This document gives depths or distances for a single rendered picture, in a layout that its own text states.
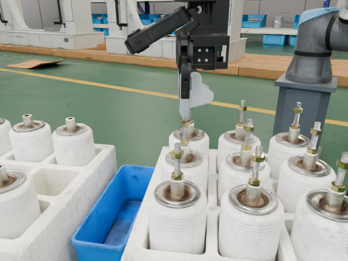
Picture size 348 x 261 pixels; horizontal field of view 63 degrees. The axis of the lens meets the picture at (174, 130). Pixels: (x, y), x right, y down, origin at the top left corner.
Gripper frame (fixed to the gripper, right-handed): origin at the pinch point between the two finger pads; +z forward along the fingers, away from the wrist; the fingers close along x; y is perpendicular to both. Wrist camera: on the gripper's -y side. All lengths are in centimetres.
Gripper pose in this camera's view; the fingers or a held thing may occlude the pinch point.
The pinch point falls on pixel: (181, 112)
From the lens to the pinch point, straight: 52.4
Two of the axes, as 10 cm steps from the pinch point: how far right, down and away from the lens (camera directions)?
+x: -0.6, -3.9, 9.2
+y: 10.0, -0.2, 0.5
